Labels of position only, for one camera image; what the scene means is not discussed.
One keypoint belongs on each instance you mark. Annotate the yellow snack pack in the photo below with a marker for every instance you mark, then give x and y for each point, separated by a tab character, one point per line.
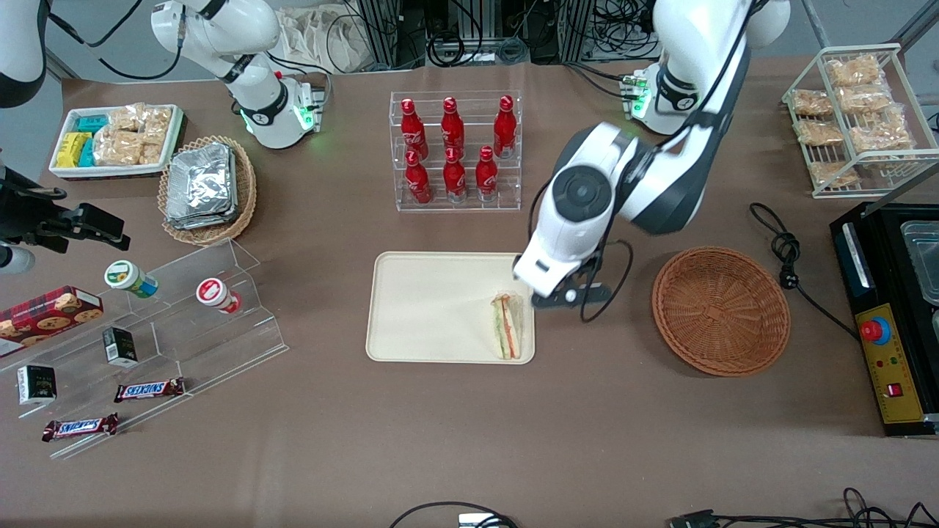
70	150

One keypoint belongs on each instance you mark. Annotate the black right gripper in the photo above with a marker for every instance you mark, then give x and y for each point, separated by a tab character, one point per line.
29	214

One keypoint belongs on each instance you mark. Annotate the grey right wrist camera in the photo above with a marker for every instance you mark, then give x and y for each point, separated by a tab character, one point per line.
15	259

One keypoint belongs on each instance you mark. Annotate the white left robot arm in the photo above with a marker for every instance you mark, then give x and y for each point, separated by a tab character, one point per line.
682	73

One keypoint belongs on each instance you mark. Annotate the teal snack pack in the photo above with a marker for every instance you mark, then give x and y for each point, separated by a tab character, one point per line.
92	123
86	154

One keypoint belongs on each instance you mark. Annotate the clear acrylic stepped display stand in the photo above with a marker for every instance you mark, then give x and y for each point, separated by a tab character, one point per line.
220	345

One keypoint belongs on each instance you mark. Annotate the wicker basket holding foil packs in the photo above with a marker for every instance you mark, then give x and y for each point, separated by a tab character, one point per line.
246	191

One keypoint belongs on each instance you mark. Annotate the empty round wicker basket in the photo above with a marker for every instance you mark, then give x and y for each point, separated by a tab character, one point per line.
722	312

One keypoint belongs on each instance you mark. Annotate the white cloth bag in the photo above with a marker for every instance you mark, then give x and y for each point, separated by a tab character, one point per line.
315	37

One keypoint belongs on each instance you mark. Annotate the black appliance with yellow panel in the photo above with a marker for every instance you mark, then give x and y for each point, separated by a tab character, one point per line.
891	367

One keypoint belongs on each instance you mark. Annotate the foil wrapped food pack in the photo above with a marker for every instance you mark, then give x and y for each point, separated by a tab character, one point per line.
220	223
198	183

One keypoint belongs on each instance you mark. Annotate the red tartan cookie box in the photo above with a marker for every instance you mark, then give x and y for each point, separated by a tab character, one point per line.
44	312

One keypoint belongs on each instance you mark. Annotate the clear acrylic bottle rack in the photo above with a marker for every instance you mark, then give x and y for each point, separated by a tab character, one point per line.
433	206

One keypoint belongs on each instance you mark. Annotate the red cola bottle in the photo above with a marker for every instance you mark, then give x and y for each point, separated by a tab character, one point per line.
418	183
504	128
455	177
486	176
412	128
452	126

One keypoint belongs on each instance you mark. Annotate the clear bag of crackers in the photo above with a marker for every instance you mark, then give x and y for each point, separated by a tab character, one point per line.
158	117
126	117
152	147
114	148

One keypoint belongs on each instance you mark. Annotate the bagged fried snack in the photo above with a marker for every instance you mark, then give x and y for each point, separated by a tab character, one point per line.
866	99
818	133
853	71
810	103
880	136
832	173

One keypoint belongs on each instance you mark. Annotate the small black drink carton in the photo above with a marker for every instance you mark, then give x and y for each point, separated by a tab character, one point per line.
119	347
37	385

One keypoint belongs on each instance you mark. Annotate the steel pan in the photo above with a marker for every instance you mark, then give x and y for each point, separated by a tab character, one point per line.
923	257

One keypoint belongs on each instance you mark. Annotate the Snickers chocolate bar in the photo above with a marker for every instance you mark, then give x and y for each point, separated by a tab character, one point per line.
81	427
149	390

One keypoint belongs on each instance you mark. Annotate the green sunflower lid cup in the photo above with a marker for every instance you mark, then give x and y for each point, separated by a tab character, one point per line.
126	276

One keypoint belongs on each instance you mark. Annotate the cream plastic serving tray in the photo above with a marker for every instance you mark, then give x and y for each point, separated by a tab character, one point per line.
433	308

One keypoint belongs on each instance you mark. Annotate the triangle cut sandwich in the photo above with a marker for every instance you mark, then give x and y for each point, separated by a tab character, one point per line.
508	330

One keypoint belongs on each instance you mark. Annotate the white rectangular snack tray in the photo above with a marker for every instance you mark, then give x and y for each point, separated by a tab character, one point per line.
59	172

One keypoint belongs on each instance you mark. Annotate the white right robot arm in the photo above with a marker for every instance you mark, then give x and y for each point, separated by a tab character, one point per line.
257	95

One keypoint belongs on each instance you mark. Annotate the red lid yogurt cup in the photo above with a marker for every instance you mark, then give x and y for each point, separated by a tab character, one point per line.
215	293

